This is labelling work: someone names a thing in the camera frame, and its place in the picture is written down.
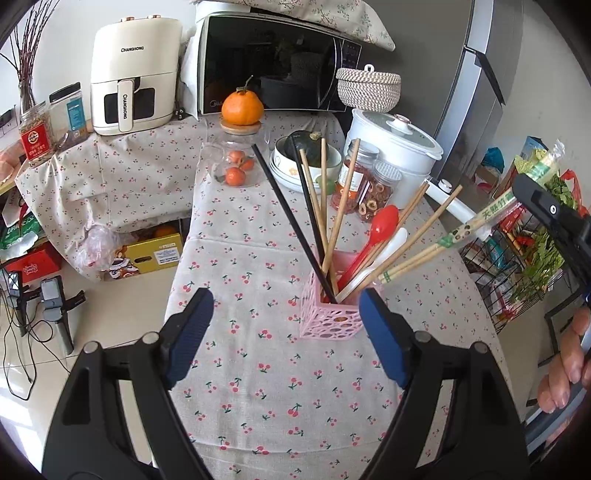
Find black microwave oven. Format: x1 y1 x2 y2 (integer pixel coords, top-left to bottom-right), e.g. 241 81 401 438
194 11 365 116

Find plastic jar with black lid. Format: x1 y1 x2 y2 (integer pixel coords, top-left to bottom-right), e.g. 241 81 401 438
47 82 89 148

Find person's right hand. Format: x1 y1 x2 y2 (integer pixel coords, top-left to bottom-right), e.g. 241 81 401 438
537 306 591 415

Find white bowl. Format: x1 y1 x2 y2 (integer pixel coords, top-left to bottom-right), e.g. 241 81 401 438
269 136 345 193

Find teal plastic bag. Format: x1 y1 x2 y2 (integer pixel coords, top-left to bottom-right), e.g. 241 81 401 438
482 147 505 172

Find pink plastic utensil holder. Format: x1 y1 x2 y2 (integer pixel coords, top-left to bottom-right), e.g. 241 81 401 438
298 249 384 342

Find jar of red chili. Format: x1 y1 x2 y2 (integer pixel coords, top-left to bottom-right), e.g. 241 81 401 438
330 138 380 215

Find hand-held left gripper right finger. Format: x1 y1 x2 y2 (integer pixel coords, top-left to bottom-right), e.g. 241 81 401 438
355 287 531 480

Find cherry print tablecloth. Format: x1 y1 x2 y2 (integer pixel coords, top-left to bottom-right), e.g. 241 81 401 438
164 111 515 480

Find woven lidded basket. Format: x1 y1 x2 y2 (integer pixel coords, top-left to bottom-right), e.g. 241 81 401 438
335 65 402 113

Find white electric cooking pot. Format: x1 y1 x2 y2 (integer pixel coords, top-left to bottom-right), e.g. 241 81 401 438
344 108 492 243

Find clear plastic bag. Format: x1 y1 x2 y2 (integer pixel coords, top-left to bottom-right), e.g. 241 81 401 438
74 225 123 273

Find large orange with stem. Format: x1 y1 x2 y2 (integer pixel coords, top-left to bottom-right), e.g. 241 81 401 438
221 76 265 125

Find grey refrigerator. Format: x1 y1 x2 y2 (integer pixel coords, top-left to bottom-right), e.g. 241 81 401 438
427 0 522 185

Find red box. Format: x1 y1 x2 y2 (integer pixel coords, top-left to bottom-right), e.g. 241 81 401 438
18 244 63 283

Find glass jar with cork lid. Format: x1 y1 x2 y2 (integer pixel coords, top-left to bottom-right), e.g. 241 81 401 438
217 117 271 188

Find bunch of green herbs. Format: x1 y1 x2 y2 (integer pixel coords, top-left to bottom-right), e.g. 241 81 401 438
508 173 578 305

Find phone on grey tripod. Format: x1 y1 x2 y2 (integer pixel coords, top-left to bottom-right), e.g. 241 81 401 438
30 276 86 356

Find floral cloth cover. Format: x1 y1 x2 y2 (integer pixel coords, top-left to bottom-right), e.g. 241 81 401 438
191 0 397 51

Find blue cardboard box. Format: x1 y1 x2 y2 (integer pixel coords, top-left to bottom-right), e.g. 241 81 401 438
519 136 550 162

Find yellow cardboard box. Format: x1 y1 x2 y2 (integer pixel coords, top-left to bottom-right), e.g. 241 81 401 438
104 226 184 281

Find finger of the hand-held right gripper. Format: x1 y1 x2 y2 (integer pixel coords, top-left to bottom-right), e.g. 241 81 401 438
512 173 591 298

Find black wire rack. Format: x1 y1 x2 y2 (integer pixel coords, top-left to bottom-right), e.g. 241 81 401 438
459 198 583 335

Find green white packet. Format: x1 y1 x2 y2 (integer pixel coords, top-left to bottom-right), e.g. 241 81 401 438
0 210 44 259

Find clear glass cup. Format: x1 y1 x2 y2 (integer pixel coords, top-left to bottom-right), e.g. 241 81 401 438
199 141 227 181

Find white plastic spoon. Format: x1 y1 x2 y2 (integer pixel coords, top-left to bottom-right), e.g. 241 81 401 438
336 227 409 303

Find dark green squash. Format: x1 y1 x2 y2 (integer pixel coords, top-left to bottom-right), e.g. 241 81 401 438
285 130 345 167

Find cherry print cabinet cloth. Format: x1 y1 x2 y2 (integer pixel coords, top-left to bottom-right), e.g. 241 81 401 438
14 108 222 282

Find paper-wrapped bamboo chopsticks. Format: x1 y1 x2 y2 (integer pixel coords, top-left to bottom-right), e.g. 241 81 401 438
378 187 525 284

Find red plastic bag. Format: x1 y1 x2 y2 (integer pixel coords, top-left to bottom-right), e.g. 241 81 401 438
561 170 583 213

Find napa cabbage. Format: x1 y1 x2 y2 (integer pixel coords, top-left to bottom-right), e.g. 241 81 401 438
513 141 566 185

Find glass jar with red label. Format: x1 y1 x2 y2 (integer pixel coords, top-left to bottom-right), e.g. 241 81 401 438
18 99 58 167

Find cream air fryer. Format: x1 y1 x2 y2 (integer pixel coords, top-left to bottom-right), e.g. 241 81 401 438
90 16 183 136

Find dried branches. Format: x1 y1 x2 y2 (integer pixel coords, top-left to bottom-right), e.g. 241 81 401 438
0 0 61 112

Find red plastic spoon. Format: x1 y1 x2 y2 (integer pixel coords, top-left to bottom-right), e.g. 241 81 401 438
336 204 400 291

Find jar of dried fruit slices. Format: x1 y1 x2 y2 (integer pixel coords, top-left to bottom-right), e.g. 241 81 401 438
355 161 402 223

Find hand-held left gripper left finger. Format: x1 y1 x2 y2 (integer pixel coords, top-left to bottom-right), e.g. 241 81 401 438
41 287 219 480

